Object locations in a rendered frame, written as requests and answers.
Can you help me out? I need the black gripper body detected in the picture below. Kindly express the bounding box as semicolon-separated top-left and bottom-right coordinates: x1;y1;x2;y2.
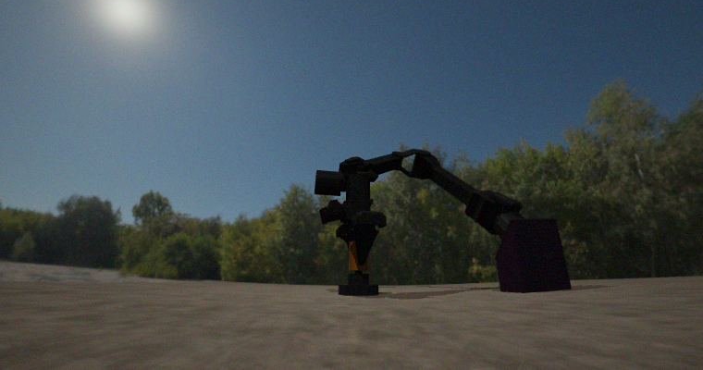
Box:
336;193;387;237

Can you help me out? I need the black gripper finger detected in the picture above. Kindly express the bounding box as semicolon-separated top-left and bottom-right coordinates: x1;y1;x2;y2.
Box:
340;235;355;249
349;229;379;265

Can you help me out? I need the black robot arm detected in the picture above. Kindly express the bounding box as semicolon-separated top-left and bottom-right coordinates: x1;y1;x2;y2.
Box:
314;149;524;240

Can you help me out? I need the orange knob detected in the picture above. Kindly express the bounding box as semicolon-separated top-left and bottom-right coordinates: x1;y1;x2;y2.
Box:
349;241;368;271

